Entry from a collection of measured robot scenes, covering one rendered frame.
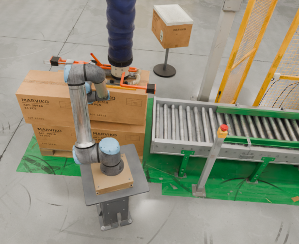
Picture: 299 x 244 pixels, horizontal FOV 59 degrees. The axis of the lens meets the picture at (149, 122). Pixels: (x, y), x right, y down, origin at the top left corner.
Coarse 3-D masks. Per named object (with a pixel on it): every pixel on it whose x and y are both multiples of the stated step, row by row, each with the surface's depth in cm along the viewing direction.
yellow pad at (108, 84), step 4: (108, 80) 246; (112, 80) 243; (108, 84) 242; (112, 84) 243; (116, 84) 243; (128, 84) 245; (136, 84) 247; (120, 88) 243; (124, 88) 242; (128, 88) 242; (132, 88) 242
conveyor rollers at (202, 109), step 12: (156, 108) 307; (180, 108) 309; (204, 108) 312; (156, 120) 292; (180, 120) 295; (204, 120) 298; (228, 120) 301; (240, 120) 305; (264, 120) 306; (276, 120) 312; (156, 132) 279; (180, 132) 283; (204, 132) 287; (216, 132) 287; (228, 132) 289; (252, 132) 291; (276, 132) 294; (240, 144) 277
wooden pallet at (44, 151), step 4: (40, 148) 303; (44, 148) 303; (44, 152) 308; (48, 152) 308; (52, 152) 308; (56, 152) 314; (60, 152) 315; (64, 152) 315; (68, 152) 316; (72, 152) 316; (56, 156) 313; (60, 156) 312; (64, 156) 312; (68, 156) 312; (72, 156) 312; (140, 156) 306; (140, 160) 311
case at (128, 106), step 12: (144, 72) 266; (144, 84) 251; (120, 96) 243; (132, 96) 242; (144, 96) 241; (96, 108) 256; (108, 108) 255; (120, 108) 254; (132, 108) 253; (144, 108) 252; (96, 120) 267; (108, 120) 266; (120, 120) 265; (132, 120) 264
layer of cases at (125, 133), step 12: (144, 120) 291; (36, 132) 284; (48, 132) 283; (60, 132) 282; (72, 132) 281; (96, 132) 280; (108, 132) 279; (120, 132) 278; (132, 132) 277; (144, 132) 278; (48, 144) 298; (60, 144) 297; (72, 144) 296; (120, 144) 292
